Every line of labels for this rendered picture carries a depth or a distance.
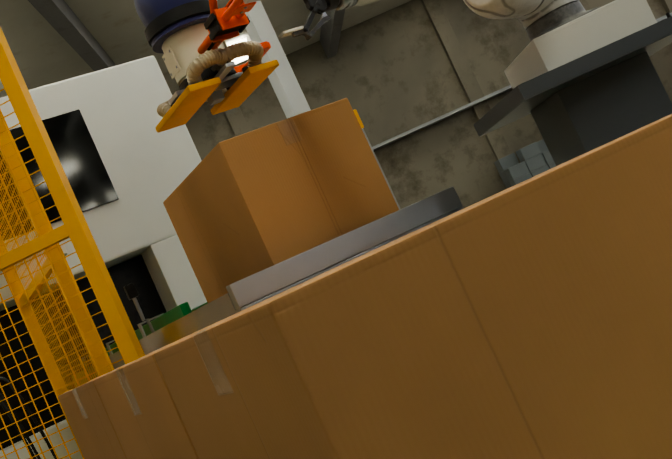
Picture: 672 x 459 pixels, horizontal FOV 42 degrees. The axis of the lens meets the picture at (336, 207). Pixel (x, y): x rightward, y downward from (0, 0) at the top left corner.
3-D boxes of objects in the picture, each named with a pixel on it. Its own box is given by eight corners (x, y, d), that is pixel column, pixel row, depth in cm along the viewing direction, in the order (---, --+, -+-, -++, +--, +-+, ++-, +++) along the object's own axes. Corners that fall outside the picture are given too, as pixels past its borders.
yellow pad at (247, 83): (212, 115, 273) (205, 101, 273) (239, 106, 278) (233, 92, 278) (250, 73, 244) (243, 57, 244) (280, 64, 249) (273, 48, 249)
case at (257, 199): (215, 320, 269) (162, 202, 272) (322, 271, 288) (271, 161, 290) (284, 288, 216) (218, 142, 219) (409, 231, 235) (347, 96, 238)
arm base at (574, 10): (574, 37, 243) (565, 19, 244) (605, 9, 221) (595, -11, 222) (517, 63, 241) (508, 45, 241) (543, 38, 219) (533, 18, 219)
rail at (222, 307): (86, 414, 405) (70, 376, 406) (97, 409, 407) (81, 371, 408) (259, 368, 203) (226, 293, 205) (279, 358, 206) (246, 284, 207)
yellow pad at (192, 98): (157, 133, 264) (150, 118, 264) (186, 124, 269) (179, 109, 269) (190, 92, 234) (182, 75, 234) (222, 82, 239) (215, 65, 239)
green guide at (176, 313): (80, 381, 407) (72, 363, 408) (101, 371, 412) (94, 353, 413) (168, 339, 268) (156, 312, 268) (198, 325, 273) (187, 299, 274)
